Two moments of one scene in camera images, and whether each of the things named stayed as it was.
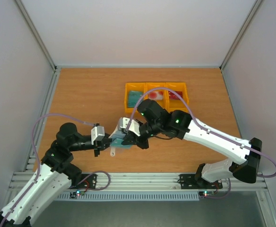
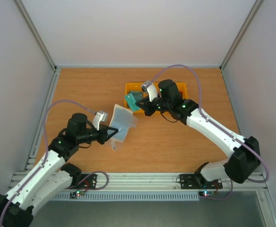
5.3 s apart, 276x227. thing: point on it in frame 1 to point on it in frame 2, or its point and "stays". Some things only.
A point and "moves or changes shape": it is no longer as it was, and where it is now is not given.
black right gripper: x=137 y=139 to x=150 y=107
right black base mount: x=189 y=181 stays
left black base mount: x=88 y=181 stays
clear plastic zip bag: x=116 y=139 moves or changes shape
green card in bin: x=133 y=97 stays
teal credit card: x=117 y=143 to x=131 y=102
